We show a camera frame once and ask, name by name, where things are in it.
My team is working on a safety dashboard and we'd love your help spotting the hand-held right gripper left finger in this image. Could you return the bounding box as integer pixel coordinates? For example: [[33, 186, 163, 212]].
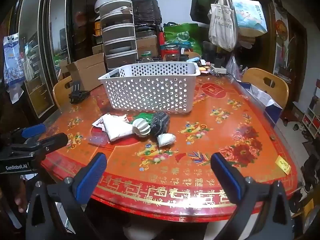
[[25, 152, 108, 240]]

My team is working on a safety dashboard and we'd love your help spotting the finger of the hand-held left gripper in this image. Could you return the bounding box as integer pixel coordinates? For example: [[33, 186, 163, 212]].
[[10, 133, 69, 156], [0, 124, 47, 143]]

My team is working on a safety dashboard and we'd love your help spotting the red lid glass jar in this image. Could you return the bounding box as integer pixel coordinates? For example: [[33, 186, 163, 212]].
[[164, 44, 180, 62]]

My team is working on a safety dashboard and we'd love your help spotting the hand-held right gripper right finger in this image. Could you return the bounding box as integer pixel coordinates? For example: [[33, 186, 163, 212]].
[[211, 152, 294, 240]]

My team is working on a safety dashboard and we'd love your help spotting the green soft object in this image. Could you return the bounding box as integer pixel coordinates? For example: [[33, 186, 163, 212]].
[[130, 112, 153, 124]]

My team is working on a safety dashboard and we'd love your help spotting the illustrated blue tote bag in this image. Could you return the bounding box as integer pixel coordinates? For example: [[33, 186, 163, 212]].
[[231, 0, 268, 37]]

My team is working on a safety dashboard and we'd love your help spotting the blue paper bag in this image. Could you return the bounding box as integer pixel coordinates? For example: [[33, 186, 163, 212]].
[[236, 80, 283, 125]]

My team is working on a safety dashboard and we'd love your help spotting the white ribbed squishy toy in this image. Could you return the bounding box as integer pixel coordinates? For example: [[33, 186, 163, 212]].
[[132, 118, 151, 137]]

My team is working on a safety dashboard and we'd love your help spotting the yellow card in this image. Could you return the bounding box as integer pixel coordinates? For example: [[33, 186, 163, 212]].
[[275, 156, 291, 174]]

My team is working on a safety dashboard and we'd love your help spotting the white perforated plastic basket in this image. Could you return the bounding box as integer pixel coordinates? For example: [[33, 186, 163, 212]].
[[98, 61, 201, 113]]

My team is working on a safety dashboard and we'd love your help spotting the green shopping bag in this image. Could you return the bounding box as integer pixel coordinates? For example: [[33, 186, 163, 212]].
[[164, 22, 202, 53]]

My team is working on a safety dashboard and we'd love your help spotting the white canvas tote bag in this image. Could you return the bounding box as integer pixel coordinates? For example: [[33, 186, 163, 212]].
[[208, 0, 238, 52]]

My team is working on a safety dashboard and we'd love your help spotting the black plastic bag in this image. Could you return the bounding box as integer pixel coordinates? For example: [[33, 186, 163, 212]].
[[132, 0, 162, 27]]

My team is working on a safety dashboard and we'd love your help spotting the dark grey sock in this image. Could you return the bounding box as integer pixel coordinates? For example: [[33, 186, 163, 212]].
[[149, 112, 171, 137]]

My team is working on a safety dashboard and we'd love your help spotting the storage shelf with boxes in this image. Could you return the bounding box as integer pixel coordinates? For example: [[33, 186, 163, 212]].
[[301, 97, 320, 139]]

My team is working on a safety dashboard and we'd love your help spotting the open cardboard box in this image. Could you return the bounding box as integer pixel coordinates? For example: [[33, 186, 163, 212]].
[[66, 52, 107, 92]]

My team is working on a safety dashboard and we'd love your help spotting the red round wall ornament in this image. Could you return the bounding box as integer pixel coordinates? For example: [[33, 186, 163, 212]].
[[276, 19, 288, 37]]

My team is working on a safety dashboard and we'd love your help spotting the white power strip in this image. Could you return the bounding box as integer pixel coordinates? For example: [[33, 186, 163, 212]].
[[209, 65, 227, 75]]

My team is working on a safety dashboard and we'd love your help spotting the black clamp holder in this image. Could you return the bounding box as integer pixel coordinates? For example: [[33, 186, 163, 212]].
[[69, 80, 91, 105]]

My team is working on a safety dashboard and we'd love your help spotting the white bubble wrap bundle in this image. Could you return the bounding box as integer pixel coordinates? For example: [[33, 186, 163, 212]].
[[92, 113, 134, 142]]

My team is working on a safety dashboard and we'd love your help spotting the blue white hanging packet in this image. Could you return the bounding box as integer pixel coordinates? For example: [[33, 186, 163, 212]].
[[3, 33, 25, 90]]

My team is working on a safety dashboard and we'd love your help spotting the black hanging bag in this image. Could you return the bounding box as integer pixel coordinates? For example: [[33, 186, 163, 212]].
[[190, 0, 213, 24]]

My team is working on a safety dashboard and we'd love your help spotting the wooden chair with handle hole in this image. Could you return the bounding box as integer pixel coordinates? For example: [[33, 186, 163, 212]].
[[241, 68, 289, 108]]

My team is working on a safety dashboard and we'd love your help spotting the small white packet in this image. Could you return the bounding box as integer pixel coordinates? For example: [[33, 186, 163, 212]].
[[157, 134, 176, 147]]

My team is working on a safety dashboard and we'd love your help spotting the clear plastic bag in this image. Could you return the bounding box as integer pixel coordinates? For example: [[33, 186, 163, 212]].
[[88, 131, 110, 146]]

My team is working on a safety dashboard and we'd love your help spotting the person's left hand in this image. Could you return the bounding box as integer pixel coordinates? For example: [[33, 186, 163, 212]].
[[14, 190, 29, 214]]

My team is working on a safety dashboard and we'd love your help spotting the mirrored wardrobe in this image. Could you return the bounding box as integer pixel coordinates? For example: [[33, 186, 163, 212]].
[[15, 0, 75, 118]]

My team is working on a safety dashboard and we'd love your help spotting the brown cardboard box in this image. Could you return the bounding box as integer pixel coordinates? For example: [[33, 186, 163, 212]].
[[136, 35, 158, 57]]

